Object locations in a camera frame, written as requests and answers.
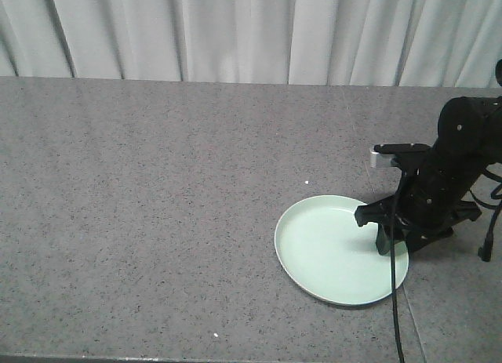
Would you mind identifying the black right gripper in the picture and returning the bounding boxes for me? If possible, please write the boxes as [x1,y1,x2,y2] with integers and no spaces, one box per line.
[354,153,482,256]

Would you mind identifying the light green round plate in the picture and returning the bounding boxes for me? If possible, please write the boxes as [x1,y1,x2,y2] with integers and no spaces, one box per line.
[275,195,409,307]

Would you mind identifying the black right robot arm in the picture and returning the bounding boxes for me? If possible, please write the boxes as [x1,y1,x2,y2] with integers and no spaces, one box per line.
[355,96,501,262]

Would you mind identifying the white pleated curtain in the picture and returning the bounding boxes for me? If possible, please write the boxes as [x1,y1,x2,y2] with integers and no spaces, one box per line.
[1,0,501,88]

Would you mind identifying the black camera cable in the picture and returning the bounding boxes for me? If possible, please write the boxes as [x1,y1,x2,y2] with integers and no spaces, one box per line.
[387,182,406,363]

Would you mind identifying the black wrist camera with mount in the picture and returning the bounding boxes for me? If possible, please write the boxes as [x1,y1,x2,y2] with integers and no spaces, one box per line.
[370,143,430,169]

